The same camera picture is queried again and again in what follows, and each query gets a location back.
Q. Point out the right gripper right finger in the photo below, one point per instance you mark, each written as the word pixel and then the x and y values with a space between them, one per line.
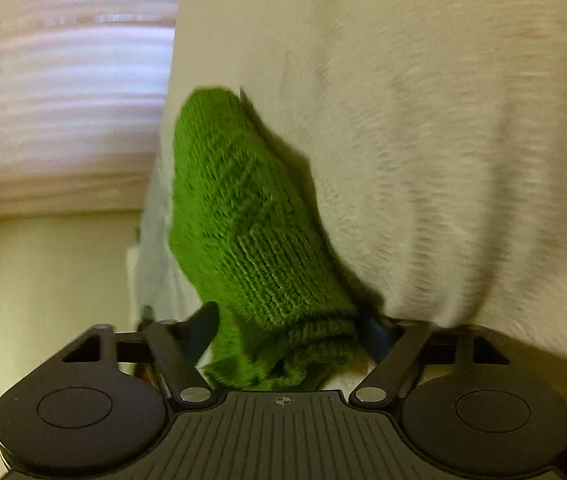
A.
pixel 395 348

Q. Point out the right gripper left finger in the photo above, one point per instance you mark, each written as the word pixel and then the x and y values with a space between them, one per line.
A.
pixel 176 349

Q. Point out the green knitted vest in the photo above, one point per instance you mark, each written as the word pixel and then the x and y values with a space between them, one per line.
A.
pixel 243 236

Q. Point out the grey patterned bedspread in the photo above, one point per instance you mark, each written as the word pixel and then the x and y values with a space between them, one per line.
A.
pixel 429 137

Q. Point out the pink curtain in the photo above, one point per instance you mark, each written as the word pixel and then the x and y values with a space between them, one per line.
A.
pixel 82 91

